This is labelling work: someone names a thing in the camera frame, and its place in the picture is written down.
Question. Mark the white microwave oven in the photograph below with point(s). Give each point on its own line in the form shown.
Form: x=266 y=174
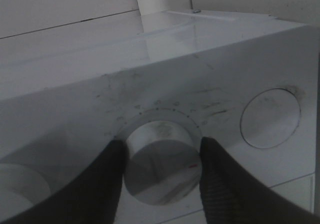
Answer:
x=67 y=92

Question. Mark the white microwave knob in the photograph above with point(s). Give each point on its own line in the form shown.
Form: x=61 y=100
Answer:
x=164 y=163

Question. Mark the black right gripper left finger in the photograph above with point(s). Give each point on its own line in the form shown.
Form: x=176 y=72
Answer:
x=92 y=197

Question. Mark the round door release button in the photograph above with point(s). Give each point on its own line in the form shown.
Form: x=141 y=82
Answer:
x=270 y=118

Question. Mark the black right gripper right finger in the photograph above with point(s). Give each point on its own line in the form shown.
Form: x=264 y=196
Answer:
x=230 y=194

